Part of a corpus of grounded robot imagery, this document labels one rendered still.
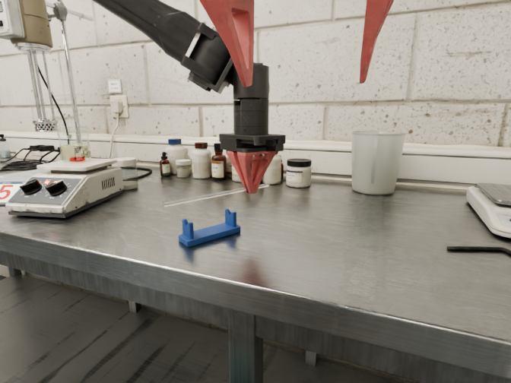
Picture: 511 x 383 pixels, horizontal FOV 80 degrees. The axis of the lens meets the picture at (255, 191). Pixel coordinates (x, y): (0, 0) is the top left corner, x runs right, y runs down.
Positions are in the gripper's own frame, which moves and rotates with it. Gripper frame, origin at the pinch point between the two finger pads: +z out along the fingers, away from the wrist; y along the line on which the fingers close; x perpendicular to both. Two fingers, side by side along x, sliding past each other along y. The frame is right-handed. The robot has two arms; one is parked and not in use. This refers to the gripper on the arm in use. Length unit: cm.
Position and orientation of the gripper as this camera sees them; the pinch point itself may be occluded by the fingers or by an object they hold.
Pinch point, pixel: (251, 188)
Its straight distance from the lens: 52.3
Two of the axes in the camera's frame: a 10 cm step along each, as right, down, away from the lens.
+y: -6.4, -1.8, 7.5
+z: 0.0, 9.7, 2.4
